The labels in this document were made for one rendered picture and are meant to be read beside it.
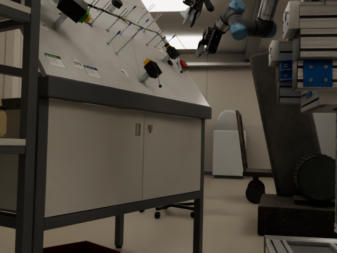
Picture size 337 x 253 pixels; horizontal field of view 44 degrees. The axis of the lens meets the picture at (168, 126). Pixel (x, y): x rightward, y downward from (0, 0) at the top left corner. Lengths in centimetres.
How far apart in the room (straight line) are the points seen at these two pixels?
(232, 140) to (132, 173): 656
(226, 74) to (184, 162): 715
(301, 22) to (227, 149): 697
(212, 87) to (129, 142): 749
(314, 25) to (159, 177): 99
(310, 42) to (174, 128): 91
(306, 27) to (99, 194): 95
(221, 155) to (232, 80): 182
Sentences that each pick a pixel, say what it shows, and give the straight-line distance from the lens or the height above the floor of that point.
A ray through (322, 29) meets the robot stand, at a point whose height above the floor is 102.
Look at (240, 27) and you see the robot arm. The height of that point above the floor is 118.
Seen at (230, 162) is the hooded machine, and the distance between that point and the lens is 828.
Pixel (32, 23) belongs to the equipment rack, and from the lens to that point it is 137.
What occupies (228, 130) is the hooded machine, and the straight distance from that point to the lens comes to 829.
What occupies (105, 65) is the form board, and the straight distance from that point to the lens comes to 172.
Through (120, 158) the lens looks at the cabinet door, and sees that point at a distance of 171.
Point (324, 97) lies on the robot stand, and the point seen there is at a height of 83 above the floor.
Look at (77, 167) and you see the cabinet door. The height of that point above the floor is 56.
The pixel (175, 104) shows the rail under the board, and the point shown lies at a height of 85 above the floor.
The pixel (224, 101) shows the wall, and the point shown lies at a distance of 915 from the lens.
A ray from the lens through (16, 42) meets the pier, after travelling 498.
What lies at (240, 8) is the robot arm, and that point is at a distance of 199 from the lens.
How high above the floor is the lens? 66
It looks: 2 degrees up
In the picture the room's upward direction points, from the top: 1 degrees clockwise
